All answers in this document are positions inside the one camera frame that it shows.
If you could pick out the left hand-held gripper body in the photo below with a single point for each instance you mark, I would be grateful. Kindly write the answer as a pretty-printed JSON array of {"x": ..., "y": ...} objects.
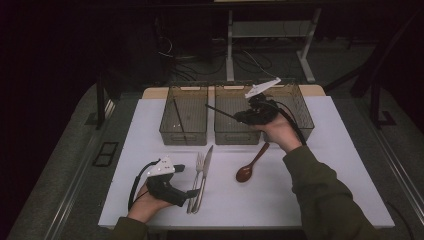
[{"x": 165, "y": 191}]

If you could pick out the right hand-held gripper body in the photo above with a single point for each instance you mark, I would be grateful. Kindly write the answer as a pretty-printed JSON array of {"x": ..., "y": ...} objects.
[{"x": 263, "y": 113}]

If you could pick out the clear brown plastic bin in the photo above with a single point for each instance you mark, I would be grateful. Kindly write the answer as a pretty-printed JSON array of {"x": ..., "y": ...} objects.
[
  {"x": 225, "y": 128},
  {"x": 193, "y": 113},
  {"x": 300, "y": 110}
]

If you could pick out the silver metal fork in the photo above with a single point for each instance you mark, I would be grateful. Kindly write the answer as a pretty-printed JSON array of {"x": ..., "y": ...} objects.
[{"x": 199, "y": 166}]

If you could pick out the silver metal knife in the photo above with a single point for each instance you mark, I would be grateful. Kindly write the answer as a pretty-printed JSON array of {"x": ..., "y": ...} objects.
[{"x": 207, "y": 161}]

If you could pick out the brown wooden spoon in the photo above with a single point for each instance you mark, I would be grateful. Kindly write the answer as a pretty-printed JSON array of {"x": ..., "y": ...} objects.
[{"x": 244, "y": 174}]

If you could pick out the person's left hand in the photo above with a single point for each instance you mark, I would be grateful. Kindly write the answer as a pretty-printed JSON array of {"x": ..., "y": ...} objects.
[{"x": 145, "y": 206}]

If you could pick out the person's right hand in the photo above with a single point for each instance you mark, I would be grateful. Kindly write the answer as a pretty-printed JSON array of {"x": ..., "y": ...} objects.
[{"x": 281, "y": 131}]

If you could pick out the white board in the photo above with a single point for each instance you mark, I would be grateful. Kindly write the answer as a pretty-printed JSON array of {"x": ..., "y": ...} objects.
[{"x": 250, "y": 206}]

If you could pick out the white metal stand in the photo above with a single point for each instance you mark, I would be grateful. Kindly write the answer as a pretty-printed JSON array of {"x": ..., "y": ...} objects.
[{"x": 229, "y": 50}]

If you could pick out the black metal stand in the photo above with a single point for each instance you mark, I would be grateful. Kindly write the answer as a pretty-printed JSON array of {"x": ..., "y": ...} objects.
[{"x": 375, "y": 103}]

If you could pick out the black floor socket frame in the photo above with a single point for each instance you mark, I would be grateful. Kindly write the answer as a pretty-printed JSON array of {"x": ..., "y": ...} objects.
[{"x": 100, "y": 160}]

